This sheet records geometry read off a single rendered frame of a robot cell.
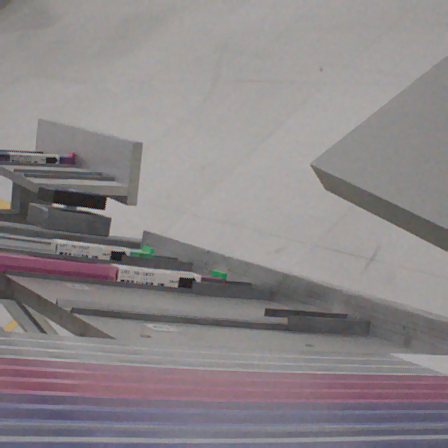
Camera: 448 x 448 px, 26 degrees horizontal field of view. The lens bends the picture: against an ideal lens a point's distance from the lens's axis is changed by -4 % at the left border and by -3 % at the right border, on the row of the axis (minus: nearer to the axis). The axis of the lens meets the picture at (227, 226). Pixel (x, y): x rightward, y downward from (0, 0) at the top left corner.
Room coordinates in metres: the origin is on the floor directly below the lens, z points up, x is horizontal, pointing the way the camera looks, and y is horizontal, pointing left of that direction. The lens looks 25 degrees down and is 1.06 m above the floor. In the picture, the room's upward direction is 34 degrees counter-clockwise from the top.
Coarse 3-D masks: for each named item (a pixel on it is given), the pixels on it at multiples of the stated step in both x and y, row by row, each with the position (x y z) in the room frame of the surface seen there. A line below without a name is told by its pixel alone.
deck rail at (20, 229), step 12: (0, 228) 0.75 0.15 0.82; (12, 228) 0.75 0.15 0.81; (24, 228) 0.76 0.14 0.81; (36, 228) 0.76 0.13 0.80; (72, 240) 0.76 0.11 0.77; (84, 240) 0.77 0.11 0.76; (96, 240) 0.77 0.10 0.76; (108, 240) 0.77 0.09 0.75; (120, 240) 0.78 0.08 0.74; (132, 240) 0.78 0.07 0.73; (12, 300) 0.74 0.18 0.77
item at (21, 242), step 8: (0, 232) 0.67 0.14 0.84; (0, 240) 0.66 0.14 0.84; (8, 240) 0.66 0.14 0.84; (16, 240) 0.66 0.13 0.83; (24, 240) 0.67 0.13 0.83; (32, 240) 0.67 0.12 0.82; (40, 240) 0.67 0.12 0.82; (48, 240) 0.67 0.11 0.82; (16, 248) 0.66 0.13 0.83; (24, 248) 0.66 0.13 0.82; (32, 248) 0.67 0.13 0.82; (40, 248) 0.67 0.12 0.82; (48, 248) 0.67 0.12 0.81; (56, 248) 0.67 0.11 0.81; (128, 248) 0.70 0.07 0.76; (136, 256) 0.69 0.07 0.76; (144, 256) 0.69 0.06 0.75; (152, 256) 0.69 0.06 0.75
